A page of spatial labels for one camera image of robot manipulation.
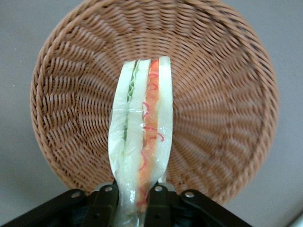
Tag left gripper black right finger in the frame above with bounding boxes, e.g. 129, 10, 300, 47
143, 182, 253, 227

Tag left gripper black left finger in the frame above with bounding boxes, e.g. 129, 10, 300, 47
0, 182, 119, 227

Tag plastic triangle sandwich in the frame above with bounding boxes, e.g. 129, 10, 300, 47
107, 56, 175, 227

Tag brown round wicker basket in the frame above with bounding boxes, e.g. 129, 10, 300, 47
30, 0, 279, 206

